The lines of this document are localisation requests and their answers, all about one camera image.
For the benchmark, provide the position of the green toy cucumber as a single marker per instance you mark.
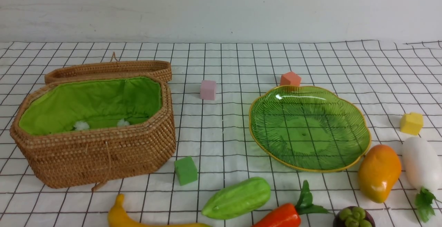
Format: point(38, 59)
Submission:
point(238, 199)

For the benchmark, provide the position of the orange toy carrot with leaves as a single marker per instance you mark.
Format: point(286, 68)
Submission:
point(288, 215)

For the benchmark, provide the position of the yellow toy banana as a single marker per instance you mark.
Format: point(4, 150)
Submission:
point(118, 217)

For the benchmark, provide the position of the orange yellow toy mango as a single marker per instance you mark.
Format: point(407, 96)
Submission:
point(378, 173)

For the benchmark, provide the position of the purple toy mangosteen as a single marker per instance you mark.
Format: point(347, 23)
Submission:
point(353, 216)

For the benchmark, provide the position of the white toy radish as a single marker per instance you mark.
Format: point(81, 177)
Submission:
point(423, 171)

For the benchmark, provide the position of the pink foam cube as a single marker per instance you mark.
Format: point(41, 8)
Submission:
point(208, 90)

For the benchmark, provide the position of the white checkered tablecloth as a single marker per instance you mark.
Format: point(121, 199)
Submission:
point(383, 79)

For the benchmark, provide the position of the orange foam cube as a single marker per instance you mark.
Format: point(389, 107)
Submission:
point(290, 78)

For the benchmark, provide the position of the green foam cube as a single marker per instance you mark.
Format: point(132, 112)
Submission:
point(186, 170)

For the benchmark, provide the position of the green glass leaf plate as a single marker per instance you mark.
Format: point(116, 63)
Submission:
point(309, 129)

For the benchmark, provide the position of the woven wicker basket green lining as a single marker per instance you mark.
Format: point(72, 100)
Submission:
point(80, 131)

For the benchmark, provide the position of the yellow foam cube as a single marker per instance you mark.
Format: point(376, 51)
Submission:
point(411, 123)

